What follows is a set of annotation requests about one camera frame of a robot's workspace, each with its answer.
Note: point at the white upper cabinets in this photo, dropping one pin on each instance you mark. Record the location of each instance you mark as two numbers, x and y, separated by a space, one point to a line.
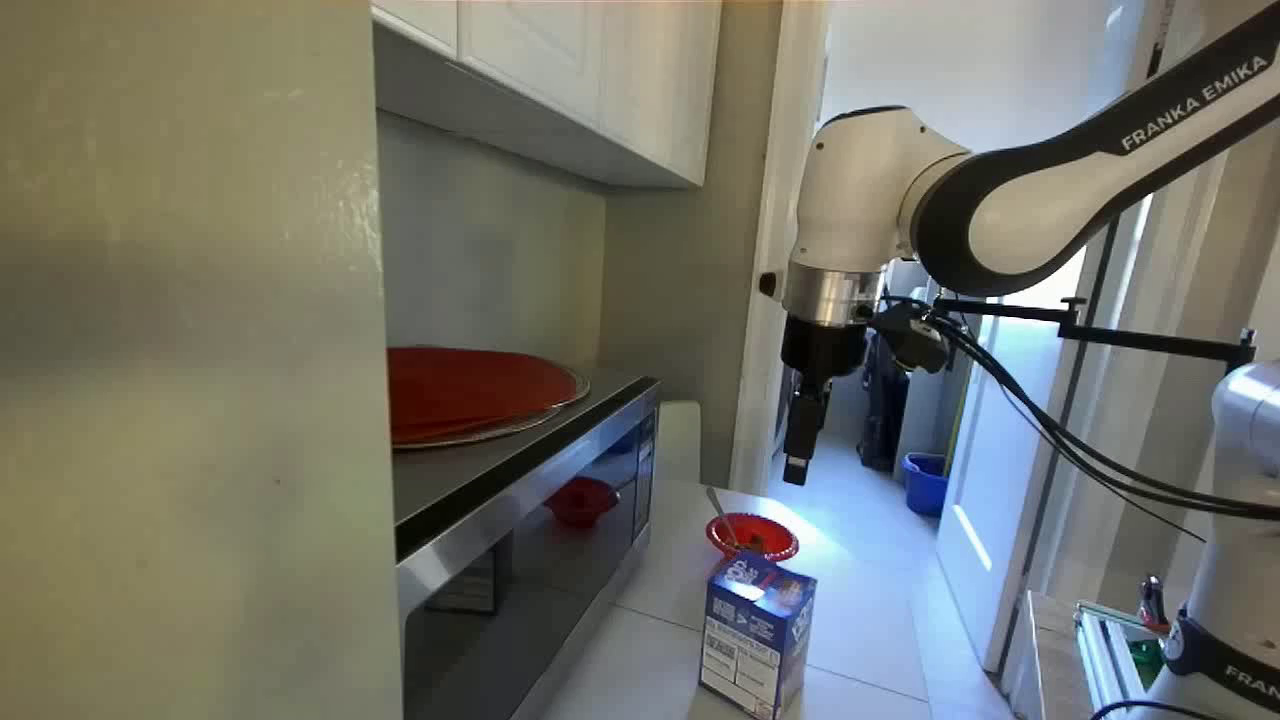
600 91

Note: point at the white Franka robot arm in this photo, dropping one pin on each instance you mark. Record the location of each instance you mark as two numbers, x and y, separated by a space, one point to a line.
898 228

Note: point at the blue white carton box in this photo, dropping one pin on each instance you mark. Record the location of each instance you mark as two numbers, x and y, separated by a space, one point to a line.
755 635

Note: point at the blue bucket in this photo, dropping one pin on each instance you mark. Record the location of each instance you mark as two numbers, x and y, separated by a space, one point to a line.
925 483

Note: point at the red plastic bowl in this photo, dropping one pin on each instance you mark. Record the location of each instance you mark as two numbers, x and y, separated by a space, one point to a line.
748 533

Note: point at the black camera stand bar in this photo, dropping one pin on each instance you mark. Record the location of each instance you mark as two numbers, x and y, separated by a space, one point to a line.
1071 325

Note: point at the stainless steel microwave oven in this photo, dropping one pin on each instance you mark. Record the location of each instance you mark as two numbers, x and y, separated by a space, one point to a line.
510 551

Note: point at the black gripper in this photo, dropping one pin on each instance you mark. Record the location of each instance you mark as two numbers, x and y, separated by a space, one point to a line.
819 357

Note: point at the large red round plate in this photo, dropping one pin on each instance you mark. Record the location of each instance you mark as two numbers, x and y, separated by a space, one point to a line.
463 392

